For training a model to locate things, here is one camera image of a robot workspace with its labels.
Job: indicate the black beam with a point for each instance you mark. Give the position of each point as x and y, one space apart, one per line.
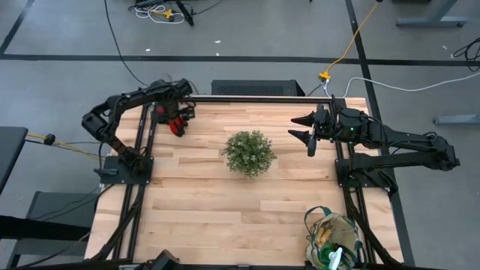
37 228

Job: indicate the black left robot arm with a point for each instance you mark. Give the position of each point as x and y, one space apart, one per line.
123 101

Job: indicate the grey table leg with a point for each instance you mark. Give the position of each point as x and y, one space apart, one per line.
438 18

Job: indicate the beige gardening bag green trim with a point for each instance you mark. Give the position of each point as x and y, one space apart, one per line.
345 228

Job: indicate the black side table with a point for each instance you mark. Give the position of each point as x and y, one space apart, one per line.
11 150

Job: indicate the black ventilated box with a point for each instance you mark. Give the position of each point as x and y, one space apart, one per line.
255 88

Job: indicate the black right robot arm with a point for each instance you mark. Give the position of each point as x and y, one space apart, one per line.
405 142

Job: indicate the black aluminium table frame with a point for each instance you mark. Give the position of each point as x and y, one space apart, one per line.
262 99

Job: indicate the red and black garden gloves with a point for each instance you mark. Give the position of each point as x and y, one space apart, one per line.
178 127

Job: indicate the green plant in black pot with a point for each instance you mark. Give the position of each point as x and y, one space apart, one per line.
249 153

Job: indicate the grey metal foot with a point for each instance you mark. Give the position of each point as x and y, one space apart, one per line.
457 119

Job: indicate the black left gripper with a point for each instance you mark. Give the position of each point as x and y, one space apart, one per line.
174 110

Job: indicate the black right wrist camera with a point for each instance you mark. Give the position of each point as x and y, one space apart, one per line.
323 112

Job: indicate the black tripod leg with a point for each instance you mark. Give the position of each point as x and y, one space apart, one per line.
185 13

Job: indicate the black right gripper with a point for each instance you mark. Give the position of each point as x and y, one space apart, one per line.
326 129

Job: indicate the dark grey bench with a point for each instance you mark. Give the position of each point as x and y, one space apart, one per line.
56 204

